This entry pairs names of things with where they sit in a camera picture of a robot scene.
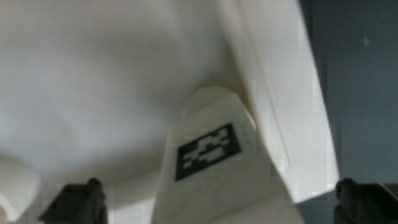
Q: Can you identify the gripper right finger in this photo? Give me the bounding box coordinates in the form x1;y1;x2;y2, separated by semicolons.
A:
334;178;398;224

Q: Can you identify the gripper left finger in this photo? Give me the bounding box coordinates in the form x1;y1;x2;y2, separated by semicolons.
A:
39;178;108;224

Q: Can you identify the white table leg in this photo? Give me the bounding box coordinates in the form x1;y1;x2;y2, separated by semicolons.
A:
151;86;303;224

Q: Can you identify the white square table top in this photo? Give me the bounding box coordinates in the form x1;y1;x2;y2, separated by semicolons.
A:
0;0;339;224

